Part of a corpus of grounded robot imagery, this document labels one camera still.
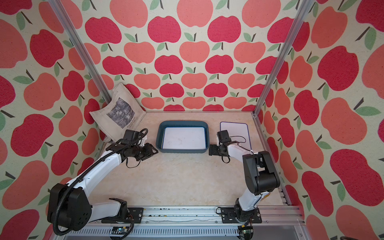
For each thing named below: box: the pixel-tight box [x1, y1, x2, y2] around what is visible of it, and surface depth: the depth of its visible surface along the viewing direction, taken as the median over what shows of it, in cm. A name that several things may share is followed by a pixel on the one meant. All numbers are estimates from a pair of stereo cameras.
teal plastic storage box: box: [155, 120, 210, 153], surface depth 104 cm
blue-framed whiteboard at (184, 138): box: [162, 127, 206, 150], surface depth 104 cm
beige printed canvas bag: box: [89, 82, 147, 143], surface depth 106 cm
